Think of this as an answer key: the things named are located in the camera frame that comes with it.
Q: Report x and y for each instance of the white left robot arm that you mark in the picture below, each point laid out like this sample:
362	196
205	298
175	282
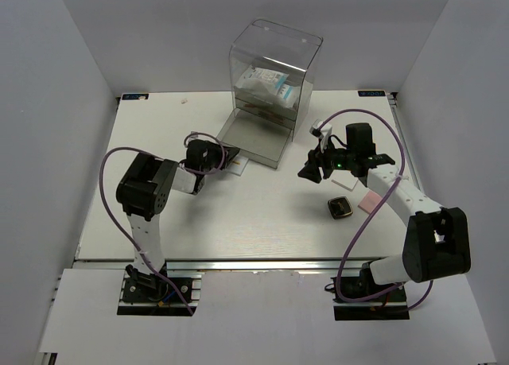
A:
144	191

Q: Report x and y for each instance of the blue table corner label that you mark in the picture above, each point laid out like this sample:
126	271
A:
134	96
371	93

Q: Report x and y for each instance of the clear acrylic makeup organizer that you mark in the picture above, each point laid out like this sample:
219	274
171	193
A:
268	44

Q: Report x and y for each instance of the blue table corner label left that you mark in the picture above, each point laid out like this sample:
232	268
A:
134	96

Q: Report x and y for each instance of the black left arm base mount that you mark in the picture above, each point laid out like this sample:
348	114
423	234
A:
148	295

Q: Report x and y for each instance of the black gold compact case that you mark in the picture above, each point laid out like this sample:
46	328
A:
340	207

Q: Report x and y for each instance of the white pad with yellow stick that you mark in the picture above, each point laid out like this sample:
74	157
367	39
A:
237	166

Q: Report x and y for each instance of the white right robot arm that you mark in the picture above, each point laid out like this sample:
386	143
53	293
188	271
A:
436	244

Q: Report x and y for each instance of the aluminium front rail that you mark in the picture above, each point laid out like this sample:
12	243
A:
217	264

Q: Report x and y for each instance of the white pad right yellow stick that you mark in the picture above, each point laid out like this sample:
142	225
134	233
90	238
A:
348	183

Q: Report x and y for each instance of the blue table corner label right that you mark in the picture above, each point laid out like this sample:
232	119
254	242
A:
371	93

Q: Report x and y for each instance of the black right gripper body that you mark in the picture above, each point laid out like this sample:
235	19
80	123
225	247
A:
332	159

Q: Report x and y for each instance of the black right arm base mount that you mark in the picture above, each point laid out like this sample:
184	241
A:
358	298

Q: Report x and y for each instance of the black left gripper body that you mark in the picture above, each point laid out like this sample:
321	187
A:
214	157

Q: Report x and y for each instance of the pink sticky pad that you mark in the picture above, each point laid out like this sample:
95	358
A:
369	202

